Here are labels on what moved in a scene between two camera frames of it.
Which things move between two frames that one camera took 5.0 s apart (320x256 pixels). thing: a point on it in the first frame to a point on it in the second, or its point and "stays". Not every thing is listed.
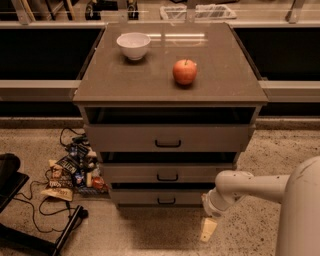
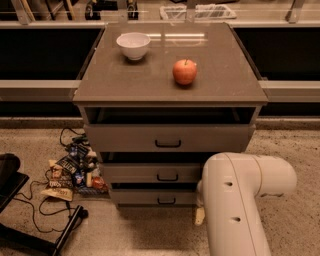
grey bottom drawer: [158, 197] stays
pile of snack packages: [78, 171] stays
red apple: [184, 71] stays
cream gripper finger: [209, 225] to [200, 216]
